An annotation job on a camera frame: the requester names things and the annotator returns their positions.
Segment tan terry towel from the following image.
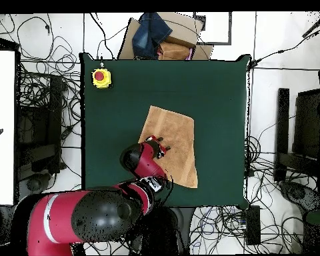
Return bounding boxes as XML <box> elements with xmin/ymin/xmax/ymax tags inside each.
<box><xmin>137</xmin><ymin>105</ymin><xmax>199</xmax><ymax>189</ymax></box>

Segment dark green tablecloth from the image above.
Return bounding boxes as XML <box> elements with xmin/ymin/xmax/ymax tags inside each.
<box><xmin>79</xmin><ymin>52</ymin><xmax>253</xmax><ymax>210</ymax></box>

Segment yellow emergency stop button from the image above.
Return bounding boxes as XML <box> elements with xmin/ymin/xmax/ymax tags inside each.
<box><xmin>91</xmin><ymin>67</ymin><xmax>113</xmax><ymax>89</ymax></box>

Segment tan towel in box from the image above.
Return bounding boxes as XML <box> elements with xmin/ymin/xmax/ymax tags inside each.
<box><xmin>157</xmin><ymin>41</ymin><xmax>194</xmax><ymax>61</ymax></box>

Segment black equipment stand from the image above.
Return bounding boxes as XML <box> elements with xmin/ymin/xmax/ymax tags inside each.
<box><xmin>15</xmin><ymin>74</ymin><xmax>67</xmax><ymax>179</ymax></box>

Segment blue denim jeans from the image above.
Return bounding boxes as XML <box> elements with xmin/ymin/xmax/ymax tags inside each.
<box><xmin>131</xmin><ymin>11</ymin><xmax>173</xmax><ymax>60</ymax></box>

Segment brown cardboard box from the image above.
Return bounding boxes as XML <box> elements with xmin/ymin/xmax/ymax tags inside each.
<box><xmin>117</xmin><ymin>11</ymin><xmax>215</xmax><ymax>61</ymax></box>

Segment long black bar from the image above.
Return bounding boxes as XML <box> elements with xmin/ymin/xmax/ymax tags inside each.
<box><xmin>273</xmin><ymin>87</ymin><xmax>291</xmax><ymax>183</ymax></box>

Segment black power strip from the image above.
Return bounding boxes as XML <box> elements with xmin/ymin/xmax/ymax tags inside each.
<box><xmin>245</xmin><ymin>205</ymin><xmax>261</xmax><ymax>246</ymax></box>

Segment black panel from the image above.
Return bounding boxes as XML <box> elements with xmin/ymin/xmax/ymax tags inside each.
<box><xmin>293</xmin><ymin>89</ymin><xmax>320</xmax><ymax>161</ymax></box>

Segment white desk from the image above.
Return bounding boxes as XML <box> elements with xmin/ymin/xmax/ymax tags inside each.
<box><xmin>0</xmin><ymin>50</ymin><xmax>16</xmax><ymax>206</ymax></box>

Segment dark rod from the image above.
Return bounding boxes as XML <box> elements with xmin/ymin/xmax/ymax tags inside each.
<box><xmin>301</xmin><ymin>11</ymin><xmax>320</xmax><ymax>38</ymax></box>

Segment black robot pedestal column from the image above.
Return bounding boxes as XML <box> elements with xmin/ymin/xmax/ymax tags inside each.
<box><xmin>173</xmin><ymin>207</ymin><xmax>196</xmax><ymax>254</ymax></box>

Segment dark square frame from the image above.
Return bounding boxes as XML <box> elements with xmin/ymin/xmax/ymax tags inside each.
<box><xmin>193</xmin><ymin>11</ymin><xmax>233</xmax><ymax>45</ymax></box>

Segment black cable with connector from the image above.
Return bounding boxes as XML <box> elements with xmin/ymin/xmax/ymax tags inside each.
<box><xmin>247</xmin><ymin>25</ymin><xmax>320</xmax><ymax>71</ymax></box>

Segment black pedestal leg with knob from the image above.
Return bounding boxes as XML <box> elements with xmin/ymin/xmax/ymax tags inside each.
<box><xmin>18</xmin><ymin>173</ymin><xmax>57</xmax><ymax>198</ymax></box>
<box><xmin>279</xmin><ymin>181</ymin><xmax>320</xmax><ymax>214</ymax></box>

